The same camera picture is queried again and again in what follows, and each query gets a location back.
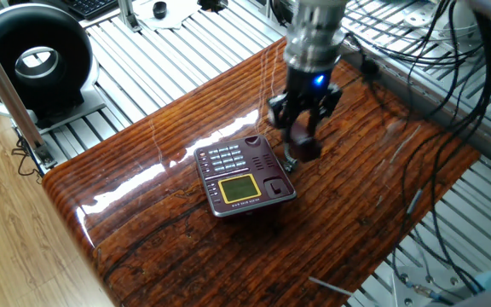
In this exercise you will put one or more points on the glossy wood-grain board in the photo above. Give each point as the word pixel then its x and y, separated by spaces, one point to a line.
pixel 143 239

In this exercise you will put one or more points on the maroon telephone base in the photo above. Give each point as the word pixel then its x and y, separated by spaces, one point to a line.
pixel 239 187

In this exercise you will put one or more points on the grey square plate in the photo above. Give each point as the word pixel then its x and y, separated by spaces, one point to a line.
pixel 88 108

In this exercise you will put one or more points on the small black clamp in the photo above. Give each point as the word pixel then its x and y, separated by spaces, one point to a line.
pixel 211 4

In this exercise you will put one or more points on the short aluminium upright profile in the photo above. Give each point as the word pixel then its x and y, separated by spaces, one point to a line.
pixel 128 17

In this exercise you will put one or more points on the white paper sheet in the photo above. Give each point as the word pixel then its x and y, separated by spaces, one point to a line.
pixel 181 13

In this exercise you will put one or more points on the maroon telephone handset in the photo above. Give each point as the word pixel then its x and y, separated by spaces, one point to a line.
pixel 305 149

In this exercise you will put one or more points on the silver corner bracket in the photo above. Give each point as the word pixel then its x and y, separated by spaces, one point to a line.
pixel 45 155

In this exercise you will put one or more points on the black computer keyboard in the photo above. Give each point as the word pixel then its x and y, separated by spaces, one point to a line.
pixel 88 6

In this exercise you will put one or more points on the aluminium frame post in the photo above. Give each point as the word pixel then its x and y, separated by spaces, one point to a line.
pixel 7 94

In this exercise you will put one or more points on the silver round mounting plate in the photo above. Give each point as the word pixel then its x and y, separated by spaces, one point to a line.
pixel 441 17

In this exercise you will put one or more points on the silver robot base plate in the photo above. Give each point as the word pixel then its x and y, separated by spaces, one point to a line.
pixel 416 285

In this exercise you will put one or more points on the small black cap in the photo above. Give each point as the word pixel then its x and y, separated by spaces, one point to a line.
pixel 159 9

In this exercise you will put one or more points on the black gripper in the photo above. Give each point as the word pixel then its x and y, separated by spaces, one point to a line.
pixel 309 87

